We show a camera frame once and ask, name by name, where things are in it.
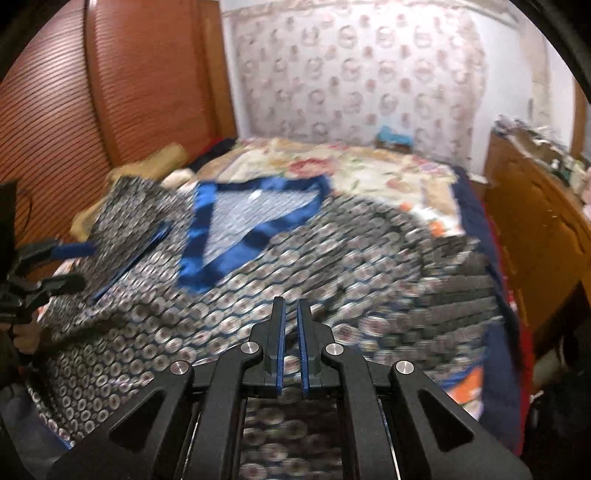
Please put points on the wooden cabinet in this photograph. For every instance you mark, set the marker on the wooden cabinet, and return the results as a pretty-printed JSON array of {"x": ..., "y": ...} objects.
[{"x": 531, "y": 230}]

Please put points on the person's left hand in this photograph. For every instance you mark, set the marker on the person's left hand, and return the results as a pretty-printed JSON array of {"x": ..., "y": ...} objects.
[{"x": 25, "y": 337}]

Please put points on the pile of cabinet clutter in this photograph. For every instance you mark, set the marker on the pile of cabinet clutter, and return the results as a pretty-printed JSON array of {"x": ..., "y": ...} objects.
[{"x": 545, "y": 147}]

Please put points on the wooden louvered wardrobe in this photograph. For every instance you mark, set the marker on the wooden louvered wardrobe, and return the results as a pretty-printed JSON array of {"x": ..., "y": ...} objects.
[{"x": 138, "y": 92}]

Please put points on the orange fruit print quilt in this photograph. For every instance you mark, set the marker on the orange fruit print quilt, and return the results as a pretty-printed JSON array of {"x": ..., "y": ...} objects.
[{"x": 466, "y": 397}]

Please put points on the crumpled blue cloth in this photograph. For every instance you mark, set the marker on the crumpled blue cloth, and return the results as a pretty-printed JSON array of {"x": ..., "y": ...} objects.
[{"x": 392, "y": 134}]

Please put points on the pale round container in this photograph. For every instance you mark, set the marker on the pale round container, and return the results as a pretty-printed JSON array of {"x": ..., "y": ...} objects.
[{"x": 554, "y": 364}]

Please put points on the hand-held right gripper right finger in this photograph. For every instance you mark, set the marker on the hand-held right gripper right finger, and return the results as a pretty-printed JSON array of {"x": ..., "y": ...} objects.
[{"x": 303, "y": 355}]

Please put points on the floral blanket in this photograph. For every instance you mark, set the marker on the floral blanket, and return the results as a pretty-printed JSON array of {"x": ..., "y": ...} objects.
[{"x": 369, "y": 175}]

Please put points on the red bed sheet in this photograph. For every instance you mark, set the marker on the red bed sheet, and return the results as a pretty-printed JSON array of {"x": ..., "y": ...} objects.
[{"x": 501, "y": 258}]

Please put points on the olive pillow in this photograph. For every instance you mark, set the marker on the olive pillow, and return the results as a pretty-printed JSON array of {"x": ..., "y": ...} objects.
[{"x": 152, "y": 161}]

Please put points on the patterned wall cloth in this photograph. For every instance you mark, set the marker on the patterned wall cloth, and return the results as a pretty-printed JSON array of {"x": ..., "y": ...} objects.
[{"x": 346, "y": 69}]

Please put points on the medallion print blue-trim top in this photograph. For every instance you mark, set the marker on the medallion print blue-trim top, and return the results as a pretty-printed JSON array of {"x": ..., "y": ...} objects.
[{"x": 277, "y": 258}]

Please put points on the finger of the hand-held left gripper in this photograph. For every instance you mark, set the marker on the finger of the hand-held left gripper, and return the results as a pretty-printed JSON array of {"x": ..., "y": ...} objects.
[
  {"x": 74, "y": 250},
  {"x": 60, "y": 285}
]

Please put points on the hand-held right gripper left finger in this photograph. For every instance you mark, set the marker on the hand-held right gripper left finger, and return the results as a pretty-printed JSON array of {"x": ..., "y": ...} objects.
[{"x": 279, "y": 350}]

